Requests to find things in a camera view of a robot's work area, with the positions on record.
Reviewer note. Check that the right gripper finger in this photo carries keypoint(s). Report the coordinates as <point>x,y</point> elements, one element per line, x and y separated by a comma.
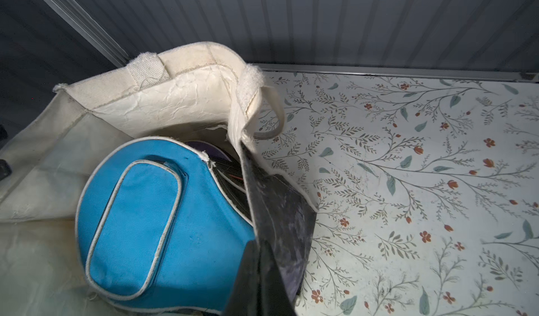
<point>258,289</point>

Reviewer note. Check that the blue paddle case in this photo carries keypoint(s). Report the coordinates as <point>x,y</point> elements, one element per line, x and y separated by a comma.
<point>159,229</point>

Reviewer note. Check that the cream canvas tote bag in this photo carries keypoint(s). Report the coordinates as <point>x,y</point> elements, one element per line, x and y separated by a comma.
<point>204,92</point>

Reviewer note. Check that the purple pouch in bag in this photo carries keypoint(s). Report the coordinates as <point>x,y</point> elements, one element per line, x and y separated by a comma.
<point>210,149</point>

